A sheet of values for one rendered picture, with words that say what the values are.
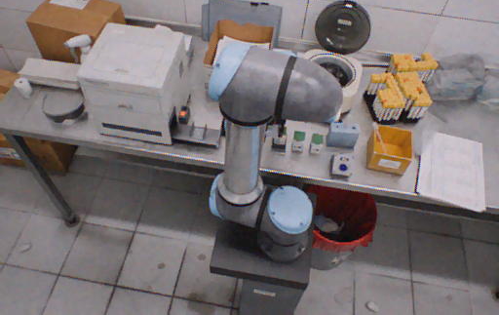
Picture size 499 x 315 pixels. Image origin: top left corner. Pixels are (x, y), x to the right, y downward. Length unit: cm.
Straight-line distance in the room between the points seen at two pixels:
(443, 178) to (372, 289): 90
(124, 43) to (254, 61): 79
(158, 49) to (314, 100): 79
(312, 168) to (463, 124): 66
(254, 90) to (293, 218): 41
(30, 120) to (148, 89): 59
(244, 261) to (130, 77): 66
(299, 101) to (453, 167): 100
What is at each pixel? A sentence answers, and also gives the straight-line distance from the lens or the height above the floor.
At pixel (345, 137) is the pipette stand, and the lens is 147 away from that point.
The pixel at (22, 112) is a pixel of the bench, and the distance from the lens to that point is 176.
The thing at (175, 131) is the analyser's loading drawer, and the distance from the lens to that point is 148.
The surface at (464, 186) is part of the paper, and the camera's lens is 158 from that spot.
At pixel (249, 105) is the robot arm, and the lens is 73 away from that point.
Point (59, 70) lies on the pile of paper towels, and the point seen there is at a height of 91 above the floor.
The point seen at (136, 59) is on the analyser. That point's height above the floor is 117.
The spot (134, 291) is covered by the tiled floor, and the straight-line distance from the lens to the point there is 220.
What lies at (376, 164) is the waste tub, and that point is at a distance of 147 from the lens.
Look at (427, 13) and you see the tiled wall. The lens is 180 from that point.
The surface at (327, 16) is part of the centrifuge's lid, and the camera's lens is 171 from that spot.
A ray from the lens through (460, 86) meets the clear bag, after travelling 183.
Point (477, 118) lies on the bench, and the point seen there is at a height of 88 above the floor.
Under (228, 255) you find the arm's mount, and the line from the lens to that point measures 120.
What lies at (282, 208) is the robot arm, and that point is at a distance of 101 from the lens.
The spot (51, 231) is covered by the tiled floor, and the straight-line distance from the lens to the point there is 246.
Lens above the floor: 205
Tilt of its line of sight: 54 degrees down
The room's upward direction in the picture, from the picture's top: 3 degrees clockwise
